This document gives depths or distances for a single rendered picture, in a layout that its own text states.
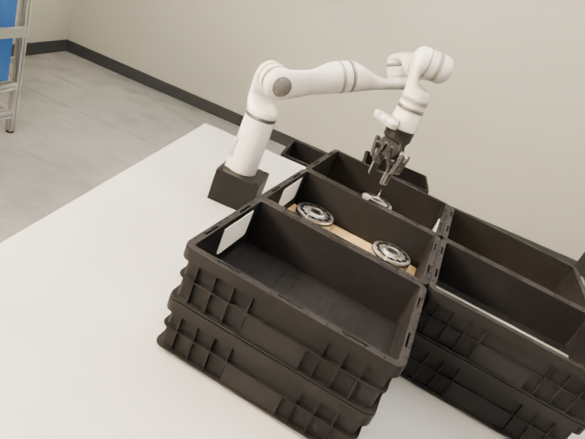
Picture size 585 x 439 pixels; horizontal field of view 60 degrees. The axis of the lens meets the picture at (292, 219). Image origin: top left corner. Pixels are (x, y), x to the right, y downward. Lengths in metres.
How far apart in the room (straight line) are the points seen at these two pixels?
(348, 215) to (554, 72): 3.34
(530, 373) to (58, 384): 0.86
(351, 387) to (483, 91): 3.75
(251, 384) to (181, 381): 0.12
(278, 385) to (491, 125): 3.79
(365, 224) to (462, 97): 3.14
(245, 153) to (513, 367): 0.88
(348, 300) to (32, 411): 0.60
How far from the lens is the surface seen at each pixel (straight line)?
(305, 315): 0.79
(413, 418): 1.11
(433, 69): 1.32
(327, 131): 4.46
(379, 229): 1.33
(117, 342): 0.98
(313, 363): 0.85
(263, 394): 0.91
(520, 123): 4.51
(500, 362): 1.13
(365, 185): 1.63
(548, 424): 1.22
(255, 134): 1.46
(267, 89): 1.41
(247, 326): 0.85
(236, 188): 1.49
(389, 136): 1.35
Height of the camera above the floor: 1.37
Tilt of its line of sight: 25 degrees down
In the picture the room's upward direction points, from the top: 23 degrees clockwise
